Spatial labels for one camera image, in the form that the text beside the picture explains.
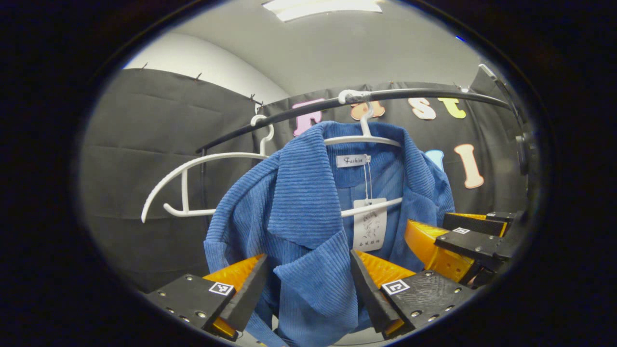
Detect black backdrop cloth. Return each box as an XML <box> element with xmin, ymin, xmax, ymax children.
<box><xmin>80</xmin><ymin>67</ymin><xmax>531</xmax><ymax>294</ymax></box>

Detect blue corduroy jacket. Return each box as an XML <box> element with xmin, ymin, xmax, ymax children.
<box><xmin>203</xmin><ymin>120</ymin><xmax>456</xmax><ymax>347</ymax></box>

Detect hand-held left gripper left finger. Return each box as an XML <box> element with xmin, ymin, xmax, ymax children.
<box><xmin>145</xmin><ymin>254</ymin><xmax>273</xmax><ymax>341</ymax></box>

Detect ceiling light panel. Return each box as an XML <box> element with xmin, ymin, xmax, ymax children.
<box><xmin>263</xmin><ymin>0</ymin><xmax>384</xmax><ymax>22</ymax></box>

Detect black metal clothes rack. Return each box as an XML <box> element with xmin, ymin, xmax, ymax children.
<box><xmin>195</xmin><ymin>88</ymin><xmax>512</xmax><ymax>232</ymax></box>

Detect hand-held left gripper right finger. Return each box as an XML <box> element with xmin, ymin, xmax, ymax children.
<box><xmin>348</xmin><ymin>249</ymin><xmax>475</xmax><ymax>341</ymax></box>

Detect white plastic clothes hanger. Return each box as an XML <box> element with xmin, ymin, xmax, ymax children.
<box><xmin>141</xmin><ymin>114</ymin><xmax>275</xmax><ymax>224</ymax></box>
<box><xmin>323</xmin><ymin>89</ymin><xmax>403</xmax><ymax>218</ymax></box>

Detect white paper hang tag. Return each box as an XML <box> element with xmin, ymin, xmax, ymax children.
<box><xmin>353</xmin><ymin>198</ymin><xmax>388</xmax><ymax>252</ymax></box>

